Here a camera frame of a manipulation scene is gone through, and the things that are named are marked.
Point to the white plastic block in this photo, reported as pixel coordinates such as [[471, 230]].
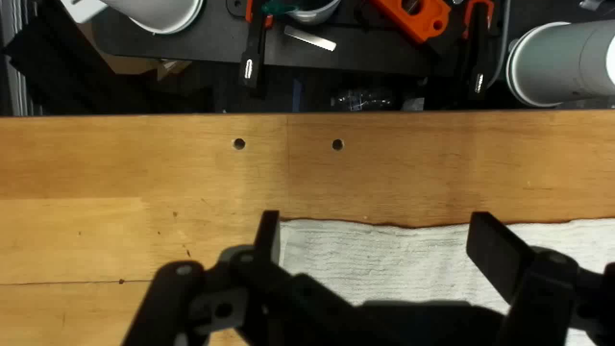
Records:
[[83, 9]]

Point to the black orange bar clamp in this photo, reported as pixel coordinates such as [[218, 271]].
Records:
[[252, 57], [479, 63]]

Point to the flat metal strip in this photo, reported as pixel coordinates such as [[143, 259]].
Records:
[[310, 38]]

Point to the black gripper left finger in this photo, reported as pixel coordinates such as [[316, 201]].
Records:
[[212, 299]]

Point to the black crumpled plastic bag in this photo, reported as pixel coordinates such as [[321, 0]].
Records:
[[358, 99]]

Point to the white cloth towel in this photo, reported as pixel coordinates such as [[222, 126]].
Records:
[[385, 261]]

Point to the orange plastic part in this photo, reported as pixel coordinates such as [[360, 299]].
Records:
[[416, 21]]

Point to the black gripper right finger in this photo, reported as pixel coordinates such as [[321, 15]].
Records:
[[544, 288]]

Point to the brown cardboard piece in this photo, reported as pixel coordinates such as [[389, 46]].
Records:
[[127, 63]]

